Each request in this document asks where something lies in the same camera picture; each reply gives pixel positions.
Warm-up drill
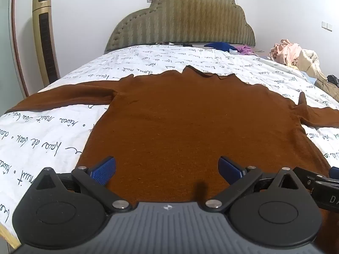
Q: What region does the light blue sheet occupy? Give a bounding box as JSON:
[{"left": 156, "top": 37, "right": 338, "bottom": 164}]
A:
[{"left": 299, "top": 69, "right": 319, "bottom": 86}]

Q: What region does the cream clothes pile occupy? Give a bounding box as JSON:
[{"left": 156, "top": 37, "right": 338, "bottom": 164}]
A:
[{"left": 291, "top": 49, "right": 328, "bottom": 82}]

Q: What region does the blue cloth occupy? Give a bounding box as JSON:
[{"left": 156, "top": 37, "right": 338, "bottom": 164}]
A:
[{"left": 203, "top": 41, "right": 238, "bottom": 52}]

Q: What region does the pink clothes pile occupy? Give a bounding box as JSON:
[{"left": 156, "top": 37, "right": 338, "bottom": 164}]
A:
[{"left": 269, "top": 39, "right": 303, "bottom": 66}]

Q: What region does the purple cloth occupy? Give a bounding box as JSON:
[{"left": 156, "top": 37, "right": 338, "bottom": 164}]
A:
[{"left": 234, "top": 45, "right": 257, "bottom": 57}]

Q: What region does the brown knit sweater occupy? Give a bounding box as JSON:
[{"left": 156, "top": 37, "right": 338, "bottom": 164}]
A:
[{"left": 5, "top": 66, "right": 339, "bottom": 246}]

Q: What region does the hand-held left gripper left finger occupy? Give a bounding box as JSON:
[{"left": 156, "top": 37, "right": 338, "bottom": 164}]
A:
[{"left": 34, "top": 156, "right": 133, "bottom": 214}]

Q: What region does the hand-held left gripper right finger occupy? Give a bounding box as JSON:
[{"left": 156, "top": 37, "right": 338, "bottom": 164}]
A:
[{"left": 205, "top": 156, "right": 306, "bottom": 214}]

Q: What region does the gold tower air conditioner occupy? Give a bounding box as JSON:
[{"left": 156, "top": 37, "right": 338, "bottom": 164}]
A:
[{"left": 32, "top": 0, "right": 60, "bottom": 86}]

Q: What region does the olive padded headboard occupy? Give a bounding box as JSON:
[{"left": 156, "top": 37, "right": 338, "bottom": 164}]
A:
[{"left": 104, "top": 0, "right": 256, "bottom": 54}]

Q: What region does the white script-printed blanket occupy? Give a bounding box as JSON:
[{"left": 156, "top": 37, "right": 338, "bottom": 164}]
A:
[{"left": 0, "top": 44, "right": 339, "bottom": 240}]

